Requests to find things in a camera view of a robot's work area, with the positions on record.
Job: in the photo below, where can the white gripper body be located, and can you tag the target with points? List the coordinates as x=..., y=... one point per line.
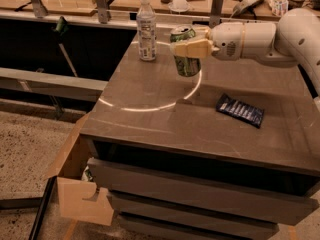
x=226, y=40

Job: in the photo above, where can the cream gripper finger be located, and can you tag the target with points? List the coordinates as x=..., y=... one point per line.
x=193, y=48
x=202, y=31

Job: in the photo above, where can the green soda can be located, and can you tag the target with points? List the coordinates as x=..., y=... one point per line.
x=186, y=67

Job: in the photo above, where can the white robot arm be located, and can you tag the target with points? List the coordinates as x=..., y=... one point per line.
x=293, y=40

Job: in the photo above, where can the white bowl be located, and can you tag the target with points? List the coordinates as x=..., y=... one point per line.
x=179, y=6

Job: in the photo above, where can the grey handheld device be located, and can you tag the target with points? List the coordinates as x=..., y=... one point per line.
x=244, y=5

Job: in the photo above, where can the colourful small packet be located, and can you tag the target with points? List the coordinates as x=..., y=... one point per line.
x=278, y=7

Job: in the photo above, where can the clear plastic water bottle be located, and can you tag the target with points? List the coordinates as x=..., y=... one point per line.
x=146, y=30

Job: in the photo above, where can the blue snack packet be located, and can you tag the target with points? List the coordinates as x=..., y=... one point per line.
x=240, y=110

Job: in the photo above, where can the black mesh cup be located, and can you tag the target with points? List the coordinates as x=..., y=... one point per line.
x=292, y=4

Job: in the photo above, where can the grey drawer cabinet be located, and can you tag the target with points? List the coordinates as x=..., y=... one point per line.
x=175, y=167

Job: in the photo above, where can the open cardboard box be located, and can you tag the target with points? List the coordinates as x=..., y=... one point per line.
x=79, y=199

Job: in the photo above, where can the metal bracket post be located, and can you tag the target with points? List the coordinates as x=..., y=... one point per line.
x=39, y=9
x=103, y=11
x=215, y=13

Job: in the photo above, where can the metal bracket post middle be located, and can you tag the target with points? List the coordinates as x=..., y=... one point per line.
x=103, y=11

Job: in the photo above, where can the metal bracket post left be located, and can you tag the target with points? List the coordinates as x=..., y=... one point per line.
x=39, y=9

